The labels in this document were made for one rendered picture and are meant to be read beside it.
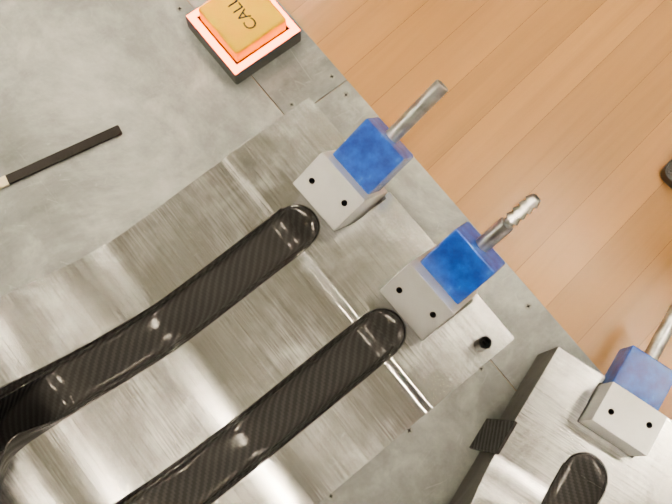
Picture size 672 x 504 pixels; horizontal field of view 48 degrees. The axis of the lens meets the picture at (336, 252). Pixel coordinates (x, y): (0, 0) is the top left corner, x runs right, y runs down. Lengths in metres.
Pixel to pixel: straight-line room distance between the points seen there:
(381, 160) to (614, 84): 0.32
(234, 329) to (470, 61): 0.37
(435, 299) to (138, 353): 0.23
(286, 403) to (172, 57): 0.36
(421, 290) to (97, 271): 0.25
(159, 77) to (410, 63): 0.25
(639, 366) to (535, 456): 0.11
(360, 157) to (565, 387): 0.25
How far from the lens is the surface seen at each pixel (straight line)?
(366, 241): 0.61
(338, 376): 0.59
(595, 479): 0.67
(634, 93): 0.83
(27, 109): 0.78
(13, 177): 0.76
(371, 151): 0.58
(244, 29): 0.74
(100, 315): 0.60
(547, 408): 0.65
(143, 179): 0.73
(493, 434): 0.65
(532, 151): 0.76
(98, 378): 0.59
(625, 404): 0.64
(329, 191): 0.58
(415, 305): 0.57
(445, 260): 0.56
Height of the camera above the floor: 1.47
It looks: 75 degrees down
